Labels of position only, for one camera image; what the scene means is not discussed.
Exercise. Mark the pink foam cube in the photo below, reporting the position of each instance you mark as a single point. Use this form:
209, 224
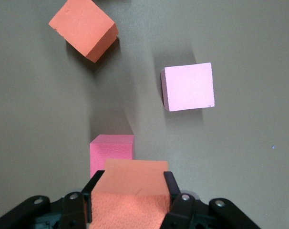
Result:
189, 87

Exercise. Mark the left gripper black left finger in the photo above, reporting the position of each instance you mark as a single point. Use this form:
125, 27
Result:
75, 210

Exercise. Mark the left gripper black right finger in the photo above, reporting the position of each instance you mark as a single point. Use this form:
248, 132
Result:
182, 207

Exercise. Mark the red foam cube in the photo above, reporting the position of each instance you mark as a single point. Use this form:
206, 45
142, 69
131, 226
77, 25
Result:
111, 149

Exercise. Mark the orange foam cube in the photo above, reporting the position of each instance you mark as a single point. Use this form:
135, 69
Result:
82, 26
132, 181

